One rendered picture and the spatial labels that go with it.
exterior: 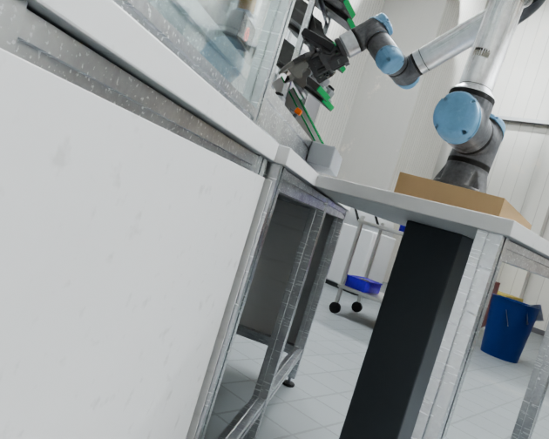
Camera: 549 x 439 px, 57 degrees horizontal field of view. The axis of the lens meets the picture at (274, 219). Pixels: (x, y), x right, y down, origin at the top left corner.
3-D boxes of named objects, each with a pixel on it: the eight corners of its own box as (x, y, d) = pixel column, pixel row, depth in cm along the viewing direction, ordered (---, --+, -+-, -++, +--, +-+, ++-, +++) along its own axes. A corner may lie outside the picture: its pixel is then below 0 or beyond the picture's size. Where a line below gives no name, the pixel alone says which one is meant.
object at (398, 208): (591, 278, 156) (593, 269, 156) (509, 236, 88) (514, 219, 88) (393, 222, 202) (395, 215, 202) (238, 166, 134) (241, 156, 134)
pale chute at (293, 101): (315, 154, 191) (325, 148, 190) (304, 146, 179) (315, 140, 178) (284, 93, 198) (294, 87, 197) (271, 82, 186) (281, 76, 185)
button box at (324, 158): (336, 177, 158) (342, 158, 158) (329, 168, 138) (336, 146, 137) (315, 171, 160) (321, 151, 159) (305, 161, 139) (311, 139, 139)
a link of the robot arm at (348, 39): (349, 25, 153) (350, 36, 161) (335, 33, 154) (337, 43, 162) (360, 46, 152) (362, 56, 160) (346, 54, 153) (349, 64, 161)
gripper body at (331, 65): (314, 77, 155) (349, 57, 153) (301, 53, 156) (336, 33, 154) (317, 84, 162) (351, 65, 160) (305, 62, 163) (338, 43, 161)
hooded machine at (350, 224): (379, 299, 640) (406, 210, 636) (356, 296, 597) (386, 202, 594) (337, 282, 682) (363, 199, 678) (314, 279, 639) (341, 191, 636)
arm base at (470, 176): (490, 210, 142) (503, 177, 142) (474, 196, 131) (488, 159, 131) (440, 196, 152) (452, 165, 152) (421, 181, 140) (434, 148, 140)
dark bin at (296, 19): (339, 61, 190) (352, 44, 189) (329, 47, 178) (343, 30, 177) (288, 22, 200) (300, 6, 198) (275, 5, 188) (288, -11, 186)
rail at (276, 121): (318, 187, 174) (327, 157, 174) (250, 138, 87) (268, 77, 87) (302, 183, 175) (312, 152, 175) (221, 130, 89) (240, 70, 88)
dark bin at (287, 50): (326, 102, 191) (339, 86, 189) (315, 91, 179) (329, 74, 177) (275, 61, 200) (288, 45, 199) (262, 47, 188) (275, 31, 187)
